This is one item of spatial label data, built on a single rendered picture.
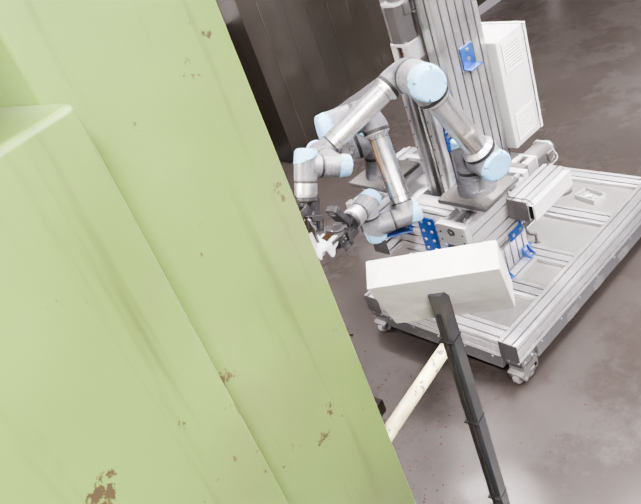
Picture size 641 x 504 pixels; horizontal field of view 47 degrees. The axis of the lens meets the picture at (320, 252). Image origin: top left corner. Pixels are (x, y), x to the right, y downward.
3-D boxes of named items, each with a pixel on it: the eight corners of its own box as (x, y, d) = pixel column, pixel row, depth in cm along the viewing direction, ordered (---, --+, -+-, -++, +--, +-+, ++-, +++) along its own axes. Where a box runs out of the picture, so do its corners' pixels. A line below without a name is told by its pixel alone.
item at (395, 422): (441, 351, 246) (437, 339, 243) (455, 354, 242) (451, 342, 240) (374, 450, 220) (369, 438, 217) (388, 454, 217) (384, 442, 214)
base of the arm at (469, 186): (472, 175, 289) (467, 153, 284) (505, 180, 278) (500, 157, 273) (449, 195, 282) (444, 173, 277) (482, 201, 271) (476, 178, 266)
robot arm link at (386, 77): (398, 44, 250) (296, 146, 251) (413, 50, 240) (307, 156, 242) (416, 69, 256) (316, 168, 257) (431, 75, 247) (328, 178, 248)
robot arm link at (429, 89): (497, 154, 269) (412, 49, 240) (521, 166, 257) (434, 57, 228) (474, 178, 270) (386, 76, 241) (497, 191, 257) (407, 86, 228)
